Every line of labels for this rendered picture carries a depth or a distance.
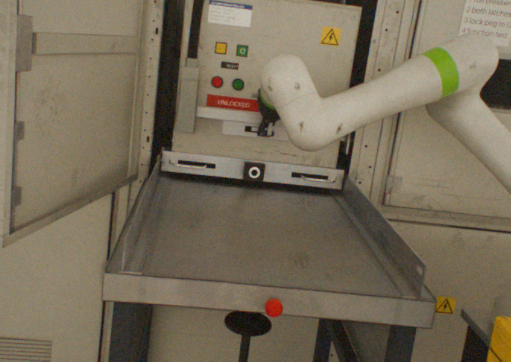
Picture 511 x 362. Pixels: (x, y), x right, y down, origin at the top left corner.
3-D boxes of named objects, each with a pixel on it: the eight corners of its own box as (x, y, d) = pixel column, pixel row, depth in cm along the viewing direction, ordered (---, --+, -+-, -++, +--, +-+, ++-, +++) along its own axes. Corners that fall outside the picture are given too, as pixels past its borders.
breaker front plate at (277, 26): (334, 173, 185) (361, 9, 174) (172, 157, 180) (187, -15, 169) (334, 173, 186) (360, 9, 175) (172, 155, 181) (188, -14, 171)
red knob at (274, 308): (282, 320, 111) (284, 303, 111) (264, 319, 111) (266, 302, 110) (279, 309, 116) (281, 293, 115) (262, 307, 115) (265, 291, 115)
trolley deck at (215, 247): (432, 328, 119) (438, 300, 118) (100, 300, 113) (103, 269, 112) (353, 217, 185) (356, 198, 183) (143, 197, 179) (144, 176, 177)
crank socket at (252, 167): (263, 182, 181) (265, 165, 180) (242, 179, 180) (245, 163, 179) (262, 179, 183) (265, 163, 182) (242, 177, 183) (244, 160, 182)
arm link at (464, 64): (496, 86, 153) (467, 50, 158) (518, 51, 142) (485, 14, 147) (433, 113, 149) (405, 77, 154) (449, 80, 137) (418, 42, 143)
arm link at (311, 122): (406, 66, 152) (423, 44, 141) (430, 108, 150) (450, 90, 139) (273, 122, 143) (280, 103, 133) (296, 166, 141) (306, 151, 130)
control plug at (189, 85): (193, 133, 169) (200, 69, 165) (176, 131, 168) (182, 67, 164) (194, 128, 176) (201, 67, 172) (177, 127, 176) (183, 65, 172)
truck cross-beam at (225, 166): (341, 189, 186) (344, 170, 185) (160, 170, 181) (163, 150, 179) (338, 185, 191) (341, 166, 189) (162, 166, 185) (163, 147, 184)
